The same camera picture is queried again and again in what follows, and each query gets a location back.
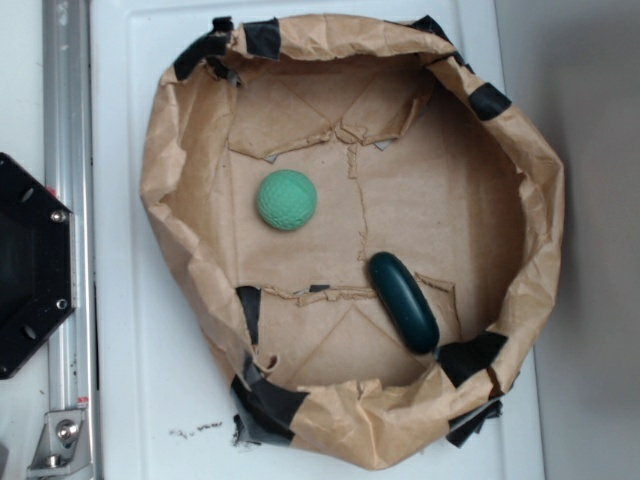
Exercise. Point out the dark green plastic pickle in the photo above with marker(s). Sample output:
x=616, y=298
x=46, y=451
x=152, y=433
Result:
x=404, y=302

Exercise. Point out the light green dimpled ball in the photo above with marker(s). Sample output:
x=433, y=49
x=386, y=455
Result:
x=286, y=200

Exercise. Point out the brown paper bag tray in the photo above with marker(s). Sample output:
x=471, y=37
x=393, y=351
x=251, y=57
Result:
x=410, y=153

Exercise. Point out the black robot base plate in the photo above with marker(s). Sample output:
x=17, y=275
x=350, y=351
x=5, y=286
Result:
x=36, y=265

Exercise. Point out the aluminium extrusion rail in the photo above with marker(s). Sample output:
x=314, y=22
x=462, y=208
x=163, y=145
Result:
x=72, y=349

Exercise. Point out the metal corner bracket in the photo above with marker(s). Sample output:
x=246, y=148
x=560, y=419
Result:
x=63, y=450

